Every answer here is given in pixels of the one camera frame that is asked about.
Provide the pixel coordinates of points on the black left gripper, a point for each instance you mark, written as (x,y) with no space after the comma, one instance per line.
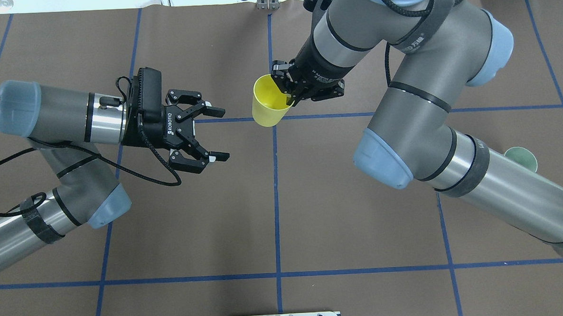
(158,131)

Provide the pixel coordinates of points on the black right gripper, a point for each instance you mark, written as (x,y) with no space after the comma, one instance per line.
(316,61)

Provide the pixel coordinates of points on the yellow plastic cup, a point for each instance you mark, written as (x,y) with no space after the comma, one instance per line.
(269,103)

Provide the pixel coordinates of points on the light green plastic cup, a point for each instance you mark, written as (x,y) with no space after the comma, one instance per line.
(523,157)

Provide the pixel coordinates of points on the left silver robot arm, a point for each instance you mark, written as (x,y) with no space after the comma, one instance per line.
(65,126)

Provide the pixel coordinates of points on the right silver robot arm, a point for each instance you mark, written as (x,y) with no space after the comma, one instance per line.
(447,45)

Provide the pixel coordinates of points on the brown paper table mat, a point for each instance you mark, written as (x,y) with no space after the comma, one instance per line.
(288,223)

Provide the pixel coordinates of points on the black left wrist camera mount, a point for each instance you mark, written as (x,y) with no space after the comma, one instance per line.
(144,108)

